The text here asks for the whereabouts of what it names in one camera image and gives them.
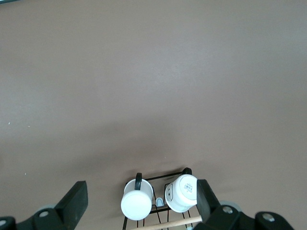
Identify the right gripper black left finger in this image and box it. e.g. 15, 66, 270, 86
0, 181, 89, 230

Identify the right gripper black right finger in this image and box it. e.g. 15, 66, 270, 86
194, 179, 295, 230

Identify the white mug with face print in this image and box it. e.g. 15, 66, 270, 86
164, 167, 199, 213

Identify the brown table cover cloth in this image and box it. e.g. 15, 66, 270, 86
0, 0, 307, 230

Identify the black wire rack, wooden rod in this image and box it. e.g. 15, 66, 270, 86
122, 170, 202, 230

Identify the plain white mug, black handle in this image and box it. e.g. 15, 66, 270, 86
120, 172, 154, 220

